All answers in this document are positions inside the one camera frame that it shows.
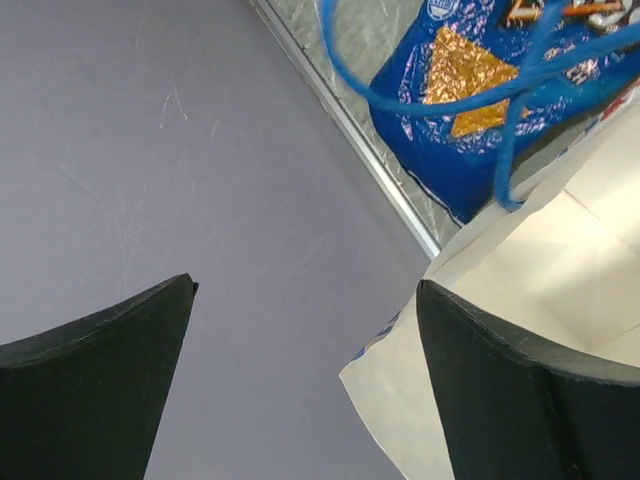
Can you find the paper takeout bag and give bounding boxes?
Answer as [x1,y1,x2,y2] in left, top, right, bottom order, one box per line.
[319,0,640,480]

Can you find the blue chip bag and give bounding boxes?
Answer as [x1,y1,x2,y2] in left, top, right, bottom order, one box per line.
[371,1,639,223]

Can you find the aluminium frame rail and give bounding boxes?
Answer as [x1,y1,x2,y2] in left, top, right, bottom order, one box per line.
[250,1,440,260]

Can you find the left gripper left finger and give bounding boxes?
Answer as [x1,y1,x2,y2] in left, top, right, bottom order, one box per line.
[1,274,198,479]

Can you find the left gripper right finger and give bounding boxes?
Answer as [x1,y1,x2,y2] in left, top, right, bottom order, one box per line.
[416,280,639,479]

